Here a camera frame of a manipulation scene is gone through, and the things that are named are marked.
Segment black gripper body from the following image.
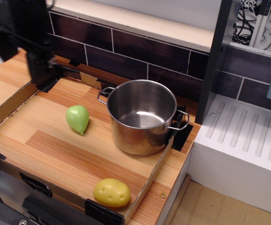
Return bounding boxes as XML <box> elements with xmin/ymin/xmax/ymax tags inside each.
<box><xmin>0</xmin><ymin>14</ymin><xmax>52</xmax><ymax>61</ymax></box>

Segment white ridged drainboard sink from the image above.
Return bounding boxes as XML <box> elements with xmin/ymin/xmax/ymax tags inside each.
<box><xmin>189</xmin><ymin>95</ymin><xmax>271</xmax><ymax>213</ymax></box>

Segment aluminium frame post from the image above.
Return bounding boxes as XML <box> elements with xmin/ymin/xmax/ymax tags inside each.
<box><xmin>249</xmin><ymin>0</ymin><xmax>271</xmax><ymax>49</ymax></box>

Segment tangled black cables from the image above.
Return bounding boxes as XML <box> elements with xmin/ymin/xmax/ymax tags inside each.
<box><xmin>231</xmin><ymin>0</ymin><xmax>271</xmax><ymax>50</ymax></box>

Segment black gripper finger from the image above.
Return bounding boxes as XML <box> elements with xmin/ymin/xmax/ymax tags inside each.
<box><xmin>26</xmin><ymin>51</ymin><xmax>55</xmax><ymax>86</ymax></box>

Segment dark tiled backsplash shelf unit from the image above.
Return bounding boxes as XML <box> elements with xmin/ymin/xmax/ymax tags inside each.
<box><xmin>46</xmin><ymin>0</ymin><xmax>271</xmax><ymax>124</ymax></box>

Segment green plastic pear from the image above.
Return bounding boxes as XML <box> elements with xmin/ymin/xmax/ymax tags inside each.
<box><xmin>65</xmin><ymin>105</ymin><xmax>89</xmax><ymax>135</ymax></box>

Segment stainless steel pot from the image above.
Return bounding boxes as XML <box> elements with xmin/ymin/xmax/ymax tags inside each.
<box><xmin>104</xmin><ymin>80</ymin><xmax>190</xmax><ymax>156</ymax></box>

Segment cardboard fence with black tape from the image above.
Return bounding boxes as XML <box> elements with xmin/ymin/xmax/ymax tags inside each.
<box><xmin>0</xmin><ymin>59</ymin><xmax>188</xmax><ymax>225</ymax></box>

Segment yellow plastic potato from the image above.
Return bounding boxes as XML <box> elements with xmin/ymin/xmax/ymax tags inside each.
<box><xmin>93</xmin><ymin>178</ymin><xmax>131</xmax><ymax>208</ymax></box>

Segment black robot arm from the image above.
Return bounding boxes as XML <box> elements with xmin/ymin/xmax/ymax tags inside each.
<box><xmin>0</xmin><ymin>0</ymin><xmax>54</xmax><ymax>86</ymax></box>

